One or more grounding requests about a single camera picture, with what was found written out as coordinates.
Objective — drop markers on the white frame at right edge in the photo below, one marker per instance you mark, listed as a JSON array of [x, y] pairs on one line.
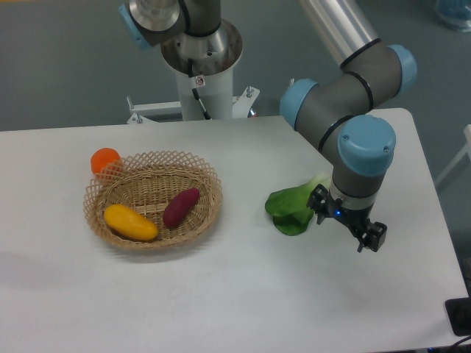
[[457, 162]]

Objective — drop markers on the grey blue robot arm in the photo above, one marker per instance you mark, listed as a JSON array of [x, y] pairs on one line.
[[336, 119]]

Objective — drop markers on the orange tangerine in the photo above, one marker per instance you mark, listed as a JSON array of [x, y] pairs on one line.
[[102, 157]]

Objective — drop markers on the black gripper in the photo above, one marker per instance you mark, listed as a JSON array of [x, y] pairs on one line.
[[373, 235]]

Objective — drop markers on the yellow mango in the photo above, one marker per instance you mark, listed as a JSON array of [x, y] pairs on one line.
[[129, 223]]

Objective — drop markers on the green bok choy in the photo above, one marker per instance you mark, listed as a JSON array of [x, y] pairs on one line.
[[288, 207]]

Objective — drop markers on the black device at table corner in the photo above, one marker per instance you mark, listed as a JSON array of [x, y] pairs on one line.
[[458, 312]]

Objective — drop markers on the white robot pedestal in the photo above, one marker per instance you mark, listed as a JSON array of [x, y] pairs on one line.
[[203, 69]]

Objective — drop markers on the woven wicker basket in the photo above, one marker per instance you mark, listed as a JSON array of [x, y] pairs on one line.
[[146, 183]]

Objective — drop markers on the purple sweet potato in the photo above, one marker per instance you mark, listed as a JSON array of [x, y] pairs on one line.
[[179, 207]]

